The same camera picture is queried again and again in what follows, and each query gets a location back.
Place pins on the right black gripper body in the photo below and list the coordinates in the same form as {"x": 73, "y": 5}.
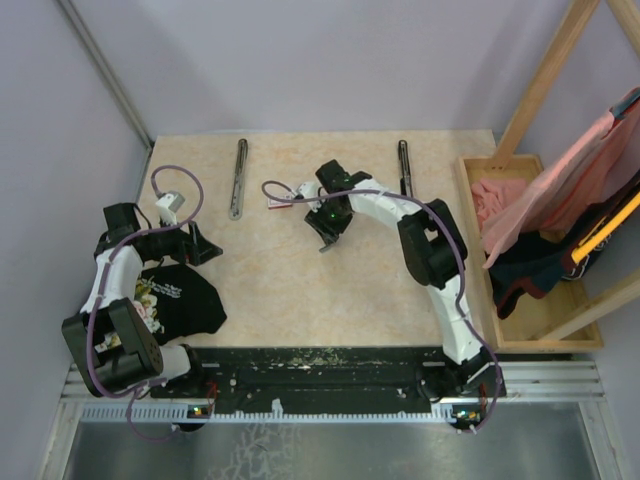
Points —
{"x": 328, "y": 220}

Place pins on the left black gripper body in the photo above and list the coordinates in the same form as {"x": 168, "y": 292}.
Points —
{"x": 168, "y": 242}

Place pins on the grey staple box tray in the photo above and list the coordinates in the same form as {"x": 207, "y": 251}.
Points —
{"x": 327, "y": 246}

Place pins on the black silver stapler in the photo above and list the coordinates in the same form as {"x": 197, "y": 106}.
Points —
{"x": 405, "y": 168}
{"x": 237, "y": 196}

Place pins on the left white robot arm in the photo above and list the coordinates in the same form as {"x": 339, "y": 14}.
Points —
{"x": 142, "y": 362}

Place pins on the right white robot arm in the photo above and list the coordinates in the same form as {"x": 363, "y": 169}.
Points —
{"x": 432, "y": 247}

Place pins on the black floral t-shirt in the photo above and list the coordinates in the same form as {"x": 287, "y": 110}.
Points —
{"x": 170, "y": 301}

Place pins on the red staple box sleeve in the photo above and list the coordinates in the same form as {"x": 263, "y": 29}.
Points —
{"x": 273, "y": 204}

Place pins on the dark navy garment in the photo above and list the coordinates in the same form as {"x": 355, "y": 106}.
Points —
{"x": 534, "y": 265}

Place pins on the wooden tray box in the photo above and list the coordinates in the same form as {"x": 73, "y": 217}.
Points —
{"x": 522, "y": 331}

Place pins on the pink cloth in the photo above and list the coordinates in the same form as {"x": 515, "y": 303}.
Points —
{"x": 553, "y": 201}

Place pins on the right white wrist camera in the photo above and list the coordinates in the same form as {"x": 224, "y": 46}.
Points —
{"x": 307, "y": 190}

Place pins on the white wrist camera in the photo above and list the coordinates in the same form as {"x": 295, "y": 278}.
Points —
{"x": 307, "y": 190}
{"x": 167, "y": 207}

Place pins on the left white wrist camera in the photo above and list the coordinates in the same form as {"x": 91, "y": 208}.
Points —
{"x": 167, "y": 207}

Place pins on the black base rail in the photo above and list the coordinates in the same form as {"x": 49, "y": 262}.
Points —
{"x": 336, "y": 380}

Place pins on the wooden rack frame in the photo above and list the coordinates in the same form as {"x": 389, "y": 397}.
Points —
{"x": 575, "y": 20}

